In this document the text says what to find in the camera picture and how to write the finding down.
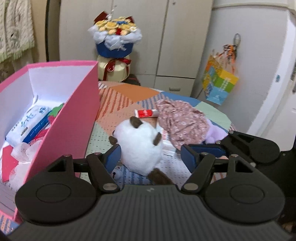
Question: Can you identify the pink cardboard box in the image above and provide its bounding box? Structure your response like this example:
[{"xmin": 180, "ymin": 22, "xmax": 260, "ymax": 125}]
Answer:
[{"xmin": 0, "ymin": 61, "xmax": 100, "ymax": 224}]

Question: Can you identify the beige wooden wardrobe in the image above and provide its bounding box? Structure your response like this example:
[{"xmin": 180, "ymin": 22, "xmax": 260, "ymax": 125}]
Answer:
[{"xmin": 59, "ymin": 0, "xmax": 213, "ymax": 98}]

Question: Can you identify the pink strawberry plush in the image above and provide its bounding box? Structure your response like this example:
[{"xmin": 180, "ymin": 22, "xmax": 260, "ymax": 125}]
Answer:
[{"xmin": 35, "ymin": 103, "xmax": 65, "ymax": 142}]

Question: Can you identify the pink floral fabric pouch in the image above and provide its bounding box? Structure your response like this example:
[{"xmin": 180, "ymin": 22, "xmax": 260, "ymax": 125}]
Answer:
[{"xmin": 154, "ymin": 100, "xmax": 208, "ymax": 150}]

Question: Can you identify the white door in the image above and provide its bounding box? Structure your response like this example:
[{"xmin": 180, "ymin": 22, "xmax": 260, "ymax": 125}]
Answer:
[{"xmin": 247, "ymin": 0, "xmax": 296, "ymax": 151}]

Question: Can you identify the white refrigerator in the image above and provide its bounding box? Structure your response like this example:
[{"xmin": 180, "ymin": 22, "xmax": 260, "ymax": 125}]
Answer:
[{"xmin": 191, "ymin": 0, "xmax": 292, "ymax": 139}]

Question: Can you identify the colourful paper gift bag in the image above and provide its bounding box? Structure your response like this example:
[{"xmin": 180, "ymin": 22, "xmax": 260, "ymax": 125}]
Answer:
[{"xmin": 202, "ymin": 54, "xmax": 239, "ymax": 106}]

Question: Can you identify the small white keyring charm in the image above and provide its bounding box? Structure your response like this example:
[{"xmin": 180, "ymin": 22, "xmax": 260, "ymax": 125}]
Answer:
[{"xmin": 111, "ymin": 163, "xmax": 123, "ymax": 181}]

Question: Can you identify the purple plush toy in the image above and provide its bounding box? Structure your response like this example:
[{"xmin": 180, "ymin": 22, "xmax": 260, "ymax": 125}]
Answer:
[{"xmin": 203, "ymin": 119, "xmax": 228, "ymax": 144}]

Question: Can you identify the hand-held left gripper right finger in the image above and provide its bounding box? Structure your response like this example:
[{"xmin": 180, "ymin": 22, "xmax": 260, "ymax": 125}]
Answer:
[{"xmin": 180, "ymin": 145, "xmax": 264, "ymax": 194}]

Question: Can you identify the blue and white tissue pack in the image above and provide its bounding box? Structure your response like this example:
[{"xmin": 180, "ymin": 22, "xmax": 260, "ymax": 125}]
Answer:
[{"xmin": 5, "ymin": 105, "xmax": 53, "ymax": 146}]

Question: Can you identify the white flat packet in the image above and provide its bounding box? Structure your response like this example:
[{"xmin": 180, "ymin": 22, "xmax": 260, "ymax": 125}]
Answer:
[{"xmin": 161, "ymin": 130, "xmax": 182, "ymax": 155}]

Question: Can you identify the white mesh bath sponge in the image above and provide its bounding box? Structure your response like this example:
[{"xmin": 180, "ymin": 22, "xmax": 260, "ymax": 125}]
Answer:
[{"xmin": 10, "ymin": 137, "xmax": 44, "ymax": 184}]

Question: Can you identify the white plush with brown ears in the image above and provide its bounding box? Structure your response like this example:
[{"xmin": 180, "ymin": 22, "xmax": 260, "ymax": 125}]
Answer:
[{"xmin": 109, "ymin": 116, "xmax": 173, "ymax": 185}]

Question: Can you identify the black metal clothes rack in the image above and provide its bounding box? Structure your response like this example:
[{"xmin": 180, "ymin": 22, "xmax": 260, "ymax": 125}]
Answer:
[{"xmin": 45, "ymin": 0, "xmax": 53, "ymax": 62}]

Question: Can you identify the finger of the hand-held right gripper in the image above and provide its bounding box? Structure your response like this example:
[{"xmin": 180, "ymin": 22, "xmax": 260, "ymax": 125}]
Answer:
[{"xmin": 187, "ymin": 130, "xmax": 255, "ymax": 158}]

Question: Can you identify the flower bouquet with blue wrap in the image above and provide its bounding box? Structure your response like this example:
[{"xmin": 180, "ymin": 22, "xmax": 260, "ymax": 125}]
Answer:
[{"xmin": 88, "ymin": 10, "xmax": 142, "ymax": 82}]

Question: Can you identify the white knit cardigan on hanger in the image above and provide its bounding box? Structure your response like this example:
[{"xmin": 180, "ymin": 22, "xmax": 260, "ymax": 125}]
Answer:
[{"xmin": 0, "ymin": 0, "xmax": 36, "ymax": 64}]

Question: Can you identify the red envelope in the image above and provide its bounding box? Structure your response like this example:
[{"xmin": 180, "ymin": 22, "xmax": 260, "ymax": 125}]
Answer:
[{"xmin": 1, "ymin": 145, "xmax": 20, "ymax": 183}]

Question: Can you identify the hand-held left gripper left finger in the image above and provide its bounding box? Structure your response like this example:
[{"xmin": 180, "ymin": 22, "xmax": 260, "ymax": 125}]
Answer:
[{"xmin": 30, "ymin": 144, "xmax": 122, "ymax": 194}]

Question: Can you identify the red and white toothpaste tube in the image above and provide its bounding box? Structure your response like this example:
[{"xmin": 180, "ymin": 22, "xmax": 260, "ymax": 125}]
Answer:
[{"xmin": 134, "ymin": 109, "xmax": 160, "ymax": 119}]

